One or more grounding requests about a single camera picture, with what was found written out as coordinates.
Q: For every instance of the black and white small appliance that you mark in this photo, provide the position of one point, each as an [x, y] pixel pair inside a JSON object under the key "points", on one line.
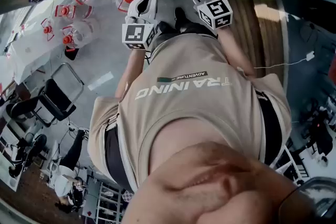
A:
{"points": [[71, 54]]}

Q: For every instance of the person's eyeglasses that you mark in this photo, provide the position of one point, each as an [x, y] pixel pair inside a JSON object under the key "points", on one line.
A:
{"points": [[320, 194]]}

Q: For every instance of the person's right forearm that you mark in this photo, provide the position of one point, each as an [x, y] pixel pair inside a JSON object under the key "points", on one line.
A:
{"points": [[233, 52]]}

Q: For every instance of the group of clear water jugs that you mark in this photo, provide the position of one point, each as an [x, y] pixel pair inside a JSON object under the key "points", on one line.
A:
{"points": [[81, 30]]}

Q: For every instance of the person's beige shirt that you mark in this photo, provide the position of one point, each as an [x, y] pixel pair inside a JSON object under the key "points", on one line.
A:
{"points": [[189, 112]]}

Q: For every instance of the checkered calibration board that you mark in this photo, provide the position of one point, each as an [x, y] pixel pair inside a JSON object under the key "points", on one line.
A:
{"points": [[126, 196]]}

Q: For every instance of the person's face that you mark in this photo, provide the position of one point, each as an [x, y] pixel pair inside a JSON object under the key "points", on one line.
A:
{"points": [[210, 191]]}

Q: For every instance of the black device with red light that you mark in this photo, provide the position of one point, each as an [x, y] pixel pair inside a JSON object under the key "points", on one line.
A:
{"points": [[319, 136]]}

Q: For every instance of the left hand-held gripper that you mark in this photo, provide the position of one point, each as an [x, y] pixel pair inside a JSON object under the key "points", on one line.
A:
{"points": [[136, 34]]}

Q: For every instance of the black mesh office chair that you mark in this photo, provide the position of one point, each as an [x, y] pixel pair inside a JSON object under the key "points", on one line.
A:
{"points": [[23, 107]]}

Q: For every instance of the person's shoe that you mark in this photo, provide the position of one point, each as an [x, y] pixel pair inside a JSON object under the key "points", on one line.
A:
{"points": [[163, 26], [180, 15]]}

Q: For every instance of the metal framed black folding chair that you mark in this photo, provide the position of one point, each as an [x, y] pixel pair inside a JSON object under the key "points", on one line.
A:
{"points": [[56, 102]]}

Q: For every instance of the person's right shoe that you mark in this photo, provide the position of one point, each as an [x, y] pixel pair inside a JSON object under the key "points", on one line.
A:
{"points": [[180, 15]]}

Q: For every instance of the person's left shoe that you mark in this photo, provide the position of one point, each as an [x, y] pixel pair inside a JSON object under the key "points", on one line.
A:
{"points": [[163, 26]]}

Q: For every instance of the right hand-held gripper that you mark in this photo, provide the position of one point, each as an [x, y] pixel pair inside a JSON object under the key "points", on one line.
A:
{"points": [[216, 11]]}

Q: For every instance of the white power strip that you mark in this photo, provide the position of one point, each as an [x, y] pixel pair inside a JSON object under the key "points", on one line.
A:
{"points": [[310, 56]]}

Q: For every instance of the person's left forearm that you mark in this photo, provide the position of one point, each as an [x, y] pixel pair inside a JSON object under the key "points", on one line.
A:
{"points": [[131, 70]]}

